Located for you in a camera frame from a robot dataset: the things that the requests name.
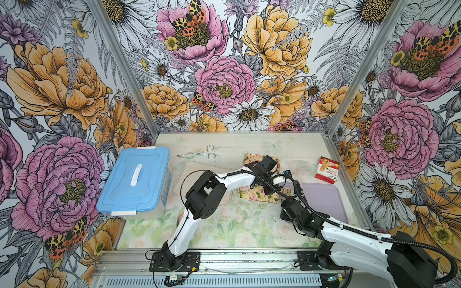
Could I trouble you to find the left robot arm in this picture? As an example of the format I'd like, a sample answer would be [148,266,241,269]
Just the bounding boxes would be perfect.
[160,156,285,271]

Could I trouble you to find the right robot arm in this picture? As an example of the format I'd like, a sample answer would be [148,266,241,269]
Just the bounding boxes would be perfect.
[280,199,437,288]

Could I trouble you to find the yellow floral tray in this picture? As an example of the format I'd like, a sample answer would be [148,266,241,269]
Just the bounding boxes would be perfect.
[237,154,280,204]

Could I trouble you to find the lavender plastic tray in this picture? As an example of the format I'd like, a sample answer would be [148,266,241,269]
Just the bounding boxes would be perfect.
[301,182,348,223]

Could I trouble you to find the red white small box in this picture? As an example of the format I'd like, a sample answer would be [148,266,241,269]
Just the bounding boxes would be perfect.
[315,157,340,184]

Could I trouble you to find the metal scissors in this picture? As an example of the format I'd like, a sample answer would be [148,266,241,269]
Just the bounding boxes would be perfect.
[177,145,216,160]

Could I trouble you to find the beige plastic tray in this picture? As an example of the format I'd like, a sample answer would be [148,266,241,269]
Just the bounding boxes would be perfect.
[171,162,231,202]

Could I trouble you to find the blue lidded storage box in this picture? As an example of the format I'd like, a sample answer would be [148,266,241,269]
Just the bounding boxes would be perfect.
[97,146,172,220]

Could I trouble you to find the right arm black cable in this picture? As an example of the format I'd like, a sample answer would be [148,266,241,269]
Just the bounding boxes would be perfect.
[291,179,459,285]

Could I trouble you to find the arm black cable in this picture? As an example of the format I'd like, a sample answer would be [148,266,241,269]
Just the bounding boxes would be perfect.
[291,179,459,285]
[230,168,303,199]

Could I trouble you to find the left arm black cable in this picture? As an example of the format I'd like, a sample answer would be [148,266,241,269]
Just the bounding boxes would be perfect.
[230,168,303,199]

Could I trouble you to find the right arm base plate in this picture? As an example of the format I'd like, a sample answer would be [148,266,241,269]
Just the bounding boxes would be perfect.
[294,250,343,271]

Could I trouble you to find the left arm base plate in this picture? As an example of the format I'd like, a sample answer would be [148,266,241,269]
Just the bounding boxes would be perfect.
[149,252,201,272]

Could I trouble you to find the aluminium front rail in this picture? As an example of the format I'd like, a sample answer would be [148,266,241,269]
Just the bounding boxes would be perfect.
[95,248,302,276]

